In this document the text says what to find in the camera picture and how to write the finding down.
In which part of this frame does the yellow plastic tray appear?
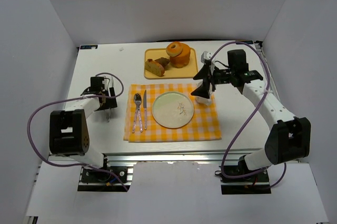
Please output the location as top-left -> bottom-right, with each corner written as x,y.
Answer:
144,48 -> 199,79

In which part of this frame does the aluminium table frame rail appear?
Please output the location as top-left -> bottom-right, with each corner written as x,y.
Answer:
49,151 -> 248,165

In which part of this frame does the blue label sticker left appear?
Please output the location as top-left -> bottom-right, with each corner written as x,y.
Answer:
80,45 -> 98,50

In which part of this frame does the small dark brown pastry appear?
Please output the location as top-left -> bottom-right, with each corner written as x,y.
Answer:
154,57 -> 170,68

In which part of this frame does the orange ring donut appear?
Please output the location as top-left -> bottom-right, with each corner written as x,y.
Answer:
166,42 -> 183,57

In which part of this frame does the sliced loaf bread piece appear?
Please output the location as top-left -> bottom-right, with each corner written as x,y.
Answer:
145,59 -> 165,77

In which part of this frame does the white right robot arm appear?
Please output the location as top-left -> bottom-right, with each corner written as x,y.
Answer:
191,49 -> 311,176

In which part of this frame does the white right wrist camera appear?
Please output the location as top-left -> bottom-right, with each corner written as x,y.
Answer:
201,51 -> 213,64

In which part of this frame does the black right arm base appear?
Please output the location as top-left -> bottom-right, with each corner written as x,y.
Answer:
214,170 -> 271,195

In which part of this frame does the white ceramic mug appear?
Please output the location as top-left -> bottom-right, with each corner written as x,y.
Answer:
195,85 -> 212,106

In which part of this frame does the spoon with pink handle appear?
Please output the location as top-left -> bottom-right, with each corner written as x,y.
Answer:
132,93 -> 142,133

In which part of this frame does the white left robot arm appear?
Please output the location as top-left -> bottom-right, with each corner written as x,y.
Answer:
49,74 -> 117,169

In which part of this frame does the yellow checkered cloth placemat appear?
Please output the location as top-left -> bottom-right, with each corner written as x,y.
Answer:
123,84 -> 222,142

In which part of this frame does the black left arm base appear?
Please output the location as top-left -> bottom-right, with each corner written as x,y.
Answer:
77,162 -> 135,192

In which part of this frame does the blue label sticker right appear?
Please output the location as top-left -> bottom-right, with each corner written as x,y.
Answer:
235,40 -> 254,45

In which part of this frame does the tall orange round cake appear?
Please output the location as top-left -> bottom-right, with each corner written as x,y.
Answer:
170,44 -> 191,68

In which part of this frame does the blue label sticker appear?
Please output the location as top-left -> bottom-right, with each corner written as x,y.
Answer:
235,40 -> 254,45
80,45 -> 98,50

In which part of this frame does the pale green ceramic plate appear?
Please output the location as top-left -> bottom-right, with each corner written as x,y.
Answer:
152,91 -> 194,129

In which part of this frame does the knife with pink handle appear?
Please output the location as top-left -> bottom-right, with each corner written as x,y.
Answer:
143,90 -> 147,130

